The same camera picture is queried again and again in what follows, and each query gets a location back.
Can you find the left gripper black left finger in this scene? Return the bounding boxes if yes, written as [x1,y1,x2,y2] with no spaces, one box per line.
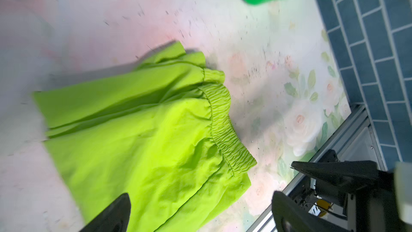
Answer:
[80,193,132,232]

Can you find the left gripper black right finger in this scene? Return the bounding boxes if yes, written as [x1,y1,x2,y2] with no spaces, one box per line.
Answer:
[271,191,346,232]

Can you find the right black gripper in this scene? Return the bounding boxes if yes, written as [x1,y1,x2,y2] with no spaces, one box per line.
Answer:
[291,161,412,232]

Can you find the lime green shorts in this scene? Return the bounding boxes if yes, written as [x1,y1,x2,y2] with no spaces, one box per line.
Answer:
[33,42,256,232]

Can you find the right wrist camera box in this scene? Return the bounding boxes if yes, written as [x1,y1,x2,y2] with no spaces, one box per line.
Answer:
[394,162,412,224]

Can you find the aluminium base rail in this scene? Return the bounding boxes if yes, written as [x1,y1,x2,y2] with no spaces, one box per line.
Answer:
[251,105,397,232]

